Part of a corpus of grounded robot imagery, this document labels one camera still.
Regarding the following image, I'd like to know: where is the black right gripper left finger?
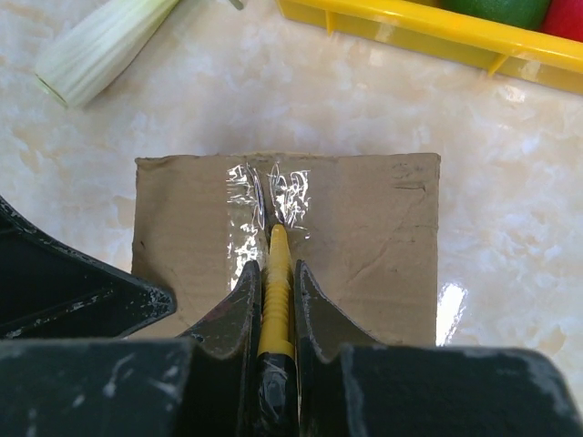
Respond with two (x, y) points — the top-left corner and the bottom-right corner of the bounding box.
(1, 261), (261, 436)

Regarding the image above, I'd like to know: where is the yellow utility knife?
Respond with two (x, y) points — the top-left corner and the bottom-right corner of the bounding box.
(255, 224), (298, 436)

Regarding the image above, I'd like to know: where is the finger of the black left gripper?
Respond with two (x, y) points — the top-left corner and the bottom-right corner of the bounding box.
(1, 200), (176, 340)

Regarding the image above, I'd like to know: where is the dark green lime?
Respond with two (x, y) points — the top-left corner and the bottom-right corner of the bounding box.
(439, 0), (550, 30)

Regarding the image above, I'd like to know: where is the brown cardboard express box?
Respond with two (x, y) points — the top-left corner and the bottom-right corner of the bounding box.
(132, 153), (440, 346)

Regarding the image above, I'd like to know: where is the red apple front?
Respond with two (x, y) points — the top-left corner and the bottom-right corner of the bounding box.
(541, 0), (583, 42)

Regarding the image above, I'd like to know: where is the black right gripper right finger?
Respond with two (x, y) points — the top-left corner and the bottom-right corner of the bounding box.
(294, 261), (582, 436)

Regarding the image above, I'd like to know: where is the green white leek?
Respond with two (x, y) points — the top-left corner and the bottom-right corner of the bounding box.
(35, 0), (178, 108)

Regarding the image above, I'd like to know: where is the yellow plastic fruit tray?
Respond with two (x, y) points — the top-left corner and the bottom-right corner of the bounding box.
(277, 0), (582, 94)

